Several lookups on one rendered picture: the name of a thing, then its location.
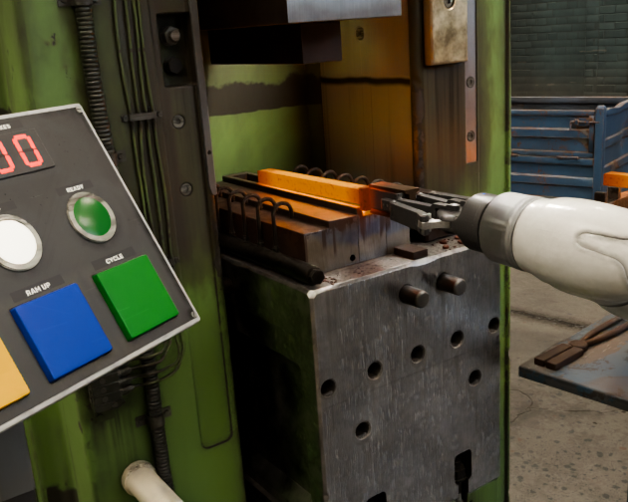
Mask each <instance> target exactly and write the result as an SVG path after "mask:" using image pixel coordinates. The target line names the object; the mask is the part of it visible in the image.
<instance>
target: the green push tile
mask: <svg viewBox="0 0 628 502"><path fill-rule="evenodd" d="M92 278H93V280H94V282H95V283H96V285H97V287H98V289H99V291H100V292H101V294H102V296H103V298H104V300H105V301H106V303H107V305H108V307H109V308H110V310H111V312H112V314H113V316H114V317H115V319H116V321H117V323H118V324H119V326H120V328H121V330H122V332H123V333H124V335H125V337H126V339H127V341H128V342H129V341H131V340H133V339H135V338H137V337H139V336H141V335H143V334H144V333H146V332H148V331H150V330H152V329H154V328H156V327H158V326H159V325H161V324H163V323H165V322H167V321H169V320H171V319H172V318H174V317H176V316H177V315H178V314H179V312H178V310H177V308H176V306H175V304H174V303H173V301H172V299H171V297H170V295H169V294H168V292H167V290H166V288H165V286H164V285H163V283H162V281H161V279H160V278H159V276H158V274H157V271H156V270H155V268H154V266H153V264H152V263H151V261H150V259H149V257H148V256H147V255H142V256H139V257H137V258H134V259H132V260H130V261H127V262H125V263H122V264H120V265H117V266H115V267H112V268H110V269H108V270H105V271H103V272H100V273H98V274H96V275H95V276H93V277H92Z"/></svg>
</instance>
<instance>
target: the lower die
mask: <svg viewBox="0 0 628 502"><path fill-rule="evenodd" d="M246 173H248V174H253V175H257V176H258V173H252V172H247V171H245V172H239V173H234V174H229V175H224V176H223V177H222V181H219V182H216V183H217V184H218V185H219V186H229V187H231V189H232V190H235V189H241V190H243V191H244V192H245V193H246V194H248V193H256V194H258V195H259V196H260V197H261V198H263V197H272V198H273V199H274V200H275V201H276V203H277V202H279V201H287V202H289V203H290V204H291V205H292V207H293V213H294V217H293V218H289V209H288V207H287V206H285V205H281V206H279V207H278V211H277V212H275V218H276V230H277V242H278V246H279V250H280V251H279V252H281V253H282V254H285V255H287V256H290V257H292V258H295V259H298V260H301V261H304V262H307V263H309V264H312V265H315V266H317V267H319V268H320V269H321V270H322V271H323V273H324V272H328V271H331V270H335V269H338V268H342V267H345V266H349V265H352V264H356V263H359V262H363V261H366V260H370V259H373V258H377V257H380V256H384V255H387V254H391V253H394V247H397V246H401V245H404V244H408V243H409V244H410V227H408V226H405V225H403V224H400V223H398V222H395V221H393V220H391V219H390V217H386V216H382V215H377V214H369V215H364V216H363V211H362V210H360V206H356V205H352V204H348V203H343V202H339V201H335V200H331V199H326V198H322V197H318V196H314V195H309V194H305V193H301V192H297V191H292V190H288V189H284V188H280V187H276V186H271V185H267V184H263V183H259V182H254V181H250V180H246V179H242V178H237V177H233V176H235V175H240V174H246ZM221 191H222V196H221V197H218V196H217V198H218V208H219V218H220V225H221V227H222V231H223V233H226V234H229V220H228V210H227V196H228V194H229V193H230V192H229V191H228V190H226V189H223V190H221ZM234 196H235V201H233V202H231V210H232V220H233V230H234V231H235V236H236V237H237V238H240V239H242V237H243V227H242V216H241V205H240V204H241V200H242V198H243V195H242V194H241V193H235V194H234ZM257 202H258V201H257V199H256V198H255V197H249V198H248V203H246V204H245V215H246V225H247V235H248V236H249V241H250V242H251V243H254V244H257V240H258V235H257V224H256V213H255V207H256V204H257ZM262 207H263V208H262V209H261V210H260V221H261V232H262V240H263V242H264V246H265V247H266V248H267V249H269V250H273V248H272V247H273V234H272V223H271V210H272V208H273V204H272V203H271V202H270V201H264V202H263V203H262ZM351 255H355V257H356V258H355V260H354V261H351V260H350V257H351Z"/></svg>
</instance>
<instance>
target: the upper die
mask: <svg viewBox="0 0 628 502"><path fill-rule="evenodd" d="M196 1H197V10H198V20H199V29H200V31H208V30H221V29H234V28H247V27H260V26H272V25H285V24H298V23H313V22H328V21H344V20H358V19H371V18H384V17H397V16H402V1H401V0H196Z"/></svg>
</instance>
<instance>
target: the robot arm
mask: <svg viewBox="0 0 628 502"><path fill-rule="evenodd" d="M370 205H371V208H373V209H376V210H380V211H384V212H388V213H390V219H391V220H393V221H395V222H398V223H400V224H403V225H405V226H408V227H410V228H412V229H415V230H417V231H418V232H419V233H420V234H421V235H424V236H426V235H429V234H430V232H431V231H432V229H433V228H435V229H439V230H442V231H444V232H447V233H449V234H453V235H458V236H459V238H460V239H461V241H462V242H463V244H464V245H465V246H466V247H467V248H469V249H470V250H473V251H477V252H480V253H483V254H484V255H485V256H486V258H487V259H489V260H490V261H492V262H495V263H498V264H501V265H505V266H508V267H512V268H515V269H516V270H519V271H522V272H528V273H530V274H532V275H533V276H535V277H536V278H537V279H539V280H540V281H542V282H544V283H547V284H549V285H550V286H552V287H553V288H555V289H557V290H559V291H562V292H564V293H567V294H570V295H573V296H576V297H580V298H583V299H586V300H589V301H592V302H594V303H596V304H598V305H599V306H600V307H601V308H602V309H604V310H605V311H607V312H609V313H611V314H612V315H614V316H617V317H619V318H621V319H623V320H625V321H628V209H627V208H623V207H620V206H616V205H612V204H608V203H603V202H599V201H594V200H588V199H582V198H571V197H560V198H555V199H548V198H544V197H540V196H530V195H525V194H520V193H515V192H506V193H503V194H500V195H496V194H491V193H486V192H482V193H478V194H475V195H474V196H472V197H469V196H462V195H455V194H448V193H441V192H435V191H431V192H429V194H424V193H418V194H417V195H416V201H415V200H411V199H406V195H405V194H404V193H396V192H391V191H387V190H382V189H376V188H370Z"/></svg>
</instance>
